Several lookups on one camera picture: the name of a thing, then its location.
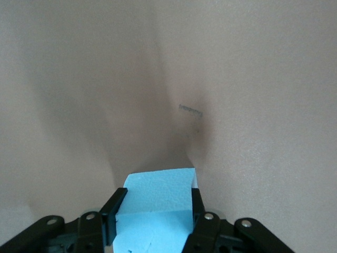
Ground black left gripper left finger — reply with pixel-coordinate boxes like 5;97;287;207
0;187;129;253

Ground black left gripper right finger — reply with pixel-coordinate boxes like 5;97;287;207
181;187;296;253

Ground blue foam cube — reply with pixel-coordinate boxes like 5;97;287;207
112;167;199;253

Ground brown table mat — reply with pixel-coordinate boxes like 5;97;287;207
0;0;337;253

